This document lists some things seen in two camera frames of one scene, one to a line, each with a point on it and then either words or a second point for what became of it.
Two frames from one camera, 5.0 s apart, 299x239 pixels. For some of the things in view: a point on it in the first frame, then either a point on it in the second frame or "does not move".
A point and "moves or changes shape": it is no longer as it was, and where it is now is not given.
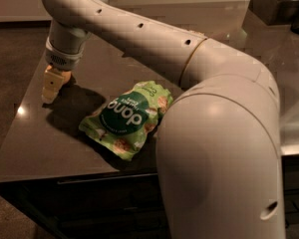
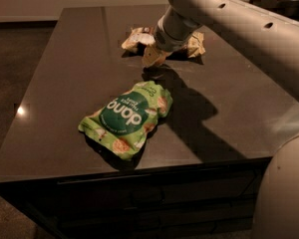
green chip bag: [127, 121] does not move
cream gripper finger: [51, 86] -> [149, 56]
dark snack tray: [281, 5] does not move
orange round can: [66, 74] moves or changes shape
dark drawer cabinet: [130, 205] does not move
